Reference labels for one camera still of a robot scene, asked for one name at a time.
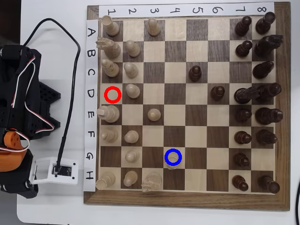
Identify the dark wooden chess king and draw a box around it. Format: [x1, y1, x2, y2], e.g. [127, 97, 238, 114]
[255, 107, 284, 126]

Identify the wooden chessboard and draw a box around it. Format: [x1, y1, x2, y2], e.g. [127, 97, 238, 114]
[83, 1, 291, 211]

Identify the light wooden chess pawn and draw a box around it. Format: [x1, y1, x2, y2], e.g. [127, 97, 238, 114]
[123, 170, 139, 188]
[124, 130, 140, 144]
[123, 61, 139, 79]
[147, 17, 162, 37]
[125, 149, 140, 164]
[147, 108, 162, 122]
[126, 83, 141, 99]
[125, 39, 141, 58]

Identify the white paper number strip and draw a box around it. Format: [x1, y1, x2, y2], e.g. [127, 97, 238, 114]
[98, 2, 275, 18]

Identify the light wooden chess bishop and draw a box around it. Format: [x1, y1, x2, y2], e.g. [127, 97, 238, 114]
[100, 127, 119, 144]
[101, 58, 120, 78]

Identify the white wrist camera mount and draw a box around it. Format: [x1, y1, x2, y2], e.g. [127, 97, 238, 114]
[29, 157, 79, 186]

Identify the dark wooden chess pawn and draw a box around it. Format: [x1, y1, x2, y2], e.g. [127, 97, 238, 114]
[233, 152, 251, 167]
[235, 108, 253, 122]
[234, 15, 253, 38]
[233, 130, 253, 145]
[232, 174, 249, 192]
[235, 40, 253, 58]
[210, 85, 225, 101]
[188, 65, 203, 83]

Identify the white paper letter strip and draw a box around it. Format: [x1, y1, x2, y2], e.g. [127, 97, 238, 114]
[83, 19, 99, 192]

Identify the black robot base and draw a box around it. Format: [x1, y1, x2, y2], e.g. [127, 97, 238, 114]
[35, 81, 62, 141]

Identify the light wooden chess king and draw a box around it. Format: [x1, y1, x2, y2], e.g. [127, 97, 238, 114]
[97, 105, 120, 124]

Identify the dark wooden chess queen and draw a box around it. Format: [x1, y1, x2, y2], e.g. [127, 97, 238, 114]
[256, 82, 282, 102]

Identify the red white black servo wire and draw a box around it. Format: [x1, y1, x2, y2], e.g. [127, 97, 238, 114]
[23, 103, 56, 134]
[10, 56, 37, 108]
[0, 131, 30, 153]

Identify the light wooden chess rook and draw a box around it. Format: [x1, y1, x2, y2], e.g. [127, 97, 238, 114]
[101, 15, 120, 37]
[95, 171, 116, 190]

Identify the dark wooden chess knight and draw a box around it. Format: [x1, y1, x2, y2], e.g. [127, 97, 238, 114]
[233, 85, 261, 105]
[254, 34, 284, 58]

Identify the dark wooden chess rook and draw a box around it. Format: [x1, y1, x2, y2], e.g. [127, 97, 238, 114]
[255, 11, 276, 35]
[257, 174, 281, 195]

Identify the light wooden chess queen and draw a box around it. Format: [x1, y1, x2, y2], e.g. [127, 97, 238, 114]
[165, 150, 182, 170]

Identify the light wooden chess knight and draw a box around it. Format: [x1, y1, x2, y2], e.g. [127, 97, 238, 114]
[141, 171, 163, 193]
[96, 36, 122, 59]

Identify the dark wooden chess bishop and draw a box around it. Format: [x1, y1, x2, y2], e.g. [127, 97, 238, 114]
[255, 129, 278, 145]
[252, 60, 275, 80]

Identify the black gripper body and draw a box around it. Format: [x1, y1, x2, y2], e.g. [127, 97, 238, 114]
[0, 150, 39, 200]

